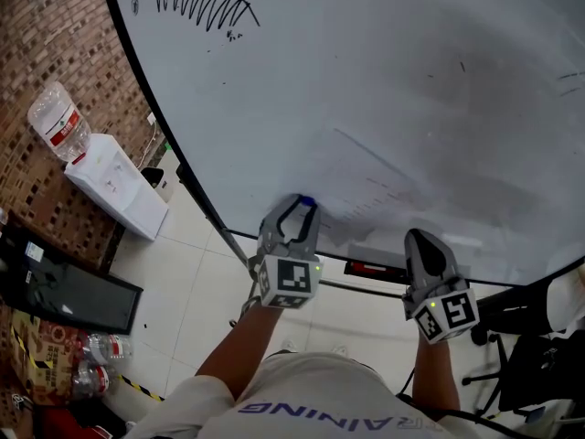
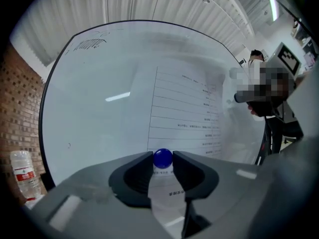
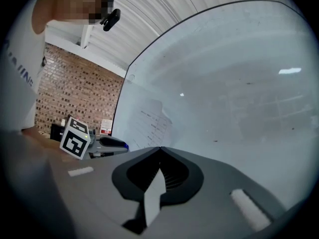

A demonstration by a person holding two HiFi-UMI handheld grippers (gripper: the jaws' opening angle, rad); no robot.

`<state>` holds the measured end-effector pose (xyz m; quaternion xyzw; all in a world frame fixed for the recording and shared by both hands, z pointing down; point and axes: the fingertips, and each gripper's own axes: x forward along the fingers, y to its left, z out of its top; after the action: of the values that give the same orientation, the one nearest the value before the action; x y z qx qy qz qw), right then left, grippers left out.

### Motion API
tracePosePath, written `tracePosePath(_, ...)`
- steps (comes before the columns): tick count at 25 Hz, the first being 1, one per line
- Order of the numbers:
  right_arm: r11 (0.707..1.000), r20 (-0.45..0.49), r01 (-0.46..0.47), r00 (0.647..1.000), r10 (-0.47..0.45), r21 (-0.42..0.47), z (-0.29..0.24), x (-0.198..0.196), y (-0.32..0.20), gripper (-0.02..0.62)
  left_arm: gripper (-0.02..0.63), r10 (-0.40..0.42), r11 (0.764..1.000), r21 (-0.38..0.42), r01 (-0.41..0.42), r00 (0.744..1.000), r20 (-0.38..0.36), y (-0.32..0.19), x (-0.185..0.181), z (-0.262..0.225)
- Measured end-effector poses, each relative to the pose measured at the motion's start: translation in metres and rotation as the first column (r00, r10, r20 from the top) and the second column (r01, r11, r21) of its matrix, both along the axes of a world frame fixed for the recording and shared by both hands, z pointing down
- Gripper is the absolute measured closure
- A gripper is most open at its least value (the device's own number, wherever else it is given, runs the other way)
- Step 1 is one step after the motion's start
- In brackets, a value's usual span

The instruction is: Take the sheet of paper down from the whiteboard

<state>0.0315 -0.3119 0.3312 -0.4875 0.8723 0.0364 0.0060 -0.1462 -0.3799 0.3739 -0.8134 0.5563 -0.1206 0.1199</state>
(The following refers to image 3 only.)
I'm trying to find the white whiteboard with black frame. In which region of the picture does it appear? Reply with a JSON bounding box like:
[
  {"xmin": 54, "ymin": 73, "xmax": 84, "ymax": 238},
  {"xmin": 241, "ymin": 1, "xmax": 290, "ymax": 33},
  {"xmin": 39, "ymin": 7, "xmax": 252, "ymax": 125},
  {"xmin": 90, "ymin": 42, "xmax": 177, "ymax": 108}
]
[{"xmin": 111, "ymin": 0, "xmax": 319, "ymax": 210}]

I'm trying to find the black glass-front cabinet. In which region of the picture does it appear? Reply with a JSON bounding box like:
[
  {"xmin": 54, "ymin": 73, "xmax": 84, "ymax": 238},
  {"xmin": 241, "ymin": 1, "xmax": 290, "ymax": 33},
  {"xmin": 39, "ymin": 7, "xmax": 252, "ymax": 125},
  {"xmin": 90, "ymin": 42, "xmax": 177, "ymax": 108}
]
[{"xmin": 50, "ymin": 123, "xmax": 66, "ymax": 142}]

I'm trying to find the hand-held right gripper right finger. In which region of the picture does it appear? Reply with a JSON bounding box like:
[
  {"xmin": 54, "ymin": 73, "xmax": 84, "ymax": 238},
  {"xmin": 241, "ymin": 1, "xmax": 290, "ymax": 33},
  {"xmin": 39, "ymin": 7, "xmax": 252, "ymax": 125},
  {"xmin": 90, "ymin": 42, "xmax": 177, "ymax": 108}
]
[{"xmin": 149, "ymin": 147, "xmax": 288, "ymax": 239}]

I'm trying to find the person in white shirt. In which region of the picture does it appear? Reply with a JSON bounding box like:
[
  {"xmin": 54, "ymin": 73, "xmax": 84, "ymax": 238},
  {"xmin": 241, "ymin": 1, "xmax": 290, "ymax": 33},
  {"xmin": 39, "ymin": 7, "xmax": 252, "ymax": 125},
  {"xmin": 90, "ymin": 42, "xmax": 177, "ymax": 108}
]
[{"xmin": 0, "ymin": 20, "xmax": 47, "ymax": 135}]

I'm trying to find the clear water jug red label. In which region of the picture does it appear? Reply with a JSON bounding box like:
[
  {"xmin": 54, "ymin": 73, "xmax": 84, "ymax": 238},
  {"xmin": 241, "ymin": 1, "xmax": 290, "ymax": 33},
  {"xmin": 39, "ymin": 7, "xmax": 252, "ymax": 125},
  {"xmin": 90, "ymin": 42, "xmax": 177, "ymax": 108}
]
[{"xmin": 101, "ymin": 119, "xmax": 113, "ymax": 135}]

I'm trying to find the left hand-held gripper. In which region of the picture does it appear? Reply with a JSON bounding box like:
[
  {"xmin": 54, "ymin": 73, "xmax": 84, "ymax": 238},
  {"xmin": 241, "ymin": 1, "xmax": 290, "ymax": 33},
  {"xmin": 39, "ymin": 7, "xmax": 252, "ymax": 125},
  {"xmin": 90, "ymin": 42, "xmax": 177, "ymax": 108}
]
[{"xmin": 59, "ymin": 116, "xmax": 129, "ymax": 160}]

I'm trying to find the black head-mounted camera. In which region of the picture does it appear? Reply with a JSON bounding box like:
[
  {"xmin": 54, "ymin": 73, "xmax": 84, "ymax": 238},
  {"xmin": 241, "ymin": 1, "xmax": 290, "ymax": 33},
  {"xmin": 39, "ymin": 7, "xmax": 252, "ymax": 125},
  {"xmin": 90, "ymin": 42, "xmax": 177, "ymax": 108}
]
[{"xmin": 100, "ymin": 8, "xmax": 122, "ymax": 32}]

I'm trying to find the white printed paper sheet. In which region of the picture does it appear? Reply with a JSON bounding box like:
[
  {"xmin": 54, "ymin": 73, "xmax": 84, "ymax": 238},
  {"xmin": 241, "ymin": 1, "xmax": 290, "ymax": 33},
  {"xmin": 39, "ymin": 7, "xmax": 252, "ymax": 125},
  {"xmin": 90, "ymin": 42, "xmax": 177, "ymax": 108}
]
[{"xmin": 132, "ymin": 100, "xmax": 173, "ymax": 152}]

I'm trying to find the person's head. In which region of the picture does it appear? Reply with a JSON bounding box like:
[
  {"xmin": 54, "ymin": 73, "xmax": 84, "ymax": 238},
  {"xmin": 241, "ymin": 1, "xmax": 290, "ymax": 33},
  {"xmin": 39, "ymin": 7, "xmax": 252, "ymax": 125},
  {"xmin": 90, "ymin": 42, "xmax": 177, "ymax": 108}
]
[{"xmin": 31, "ymin": 0, "xmax": 118, "ymax": 35}]

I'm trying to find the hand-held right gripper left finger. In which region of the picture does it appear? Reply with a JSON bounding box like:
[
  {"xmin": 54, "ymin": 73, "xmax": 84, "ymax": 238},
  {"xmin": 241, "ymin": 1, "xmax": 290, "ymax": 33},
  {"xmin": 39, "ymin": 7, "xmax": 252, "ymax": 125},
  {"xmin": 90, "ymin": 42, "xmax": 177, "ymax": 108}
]
[{"xmin": 49, "ymin": 147, "xmax": 160, "ymax": 239}]

